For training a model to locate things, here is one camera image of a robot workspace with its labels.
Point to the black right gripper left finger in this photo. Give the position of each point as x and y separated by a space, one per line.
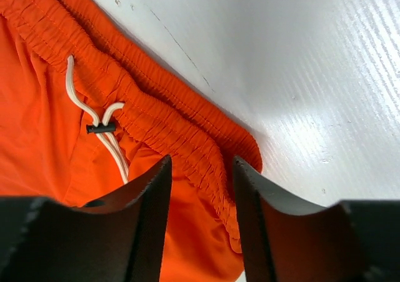
117 237

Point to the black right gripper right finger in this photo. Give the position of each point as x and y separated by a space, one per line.
287 238

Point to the orange shorts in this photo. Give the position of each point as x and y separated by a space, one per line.
84 110

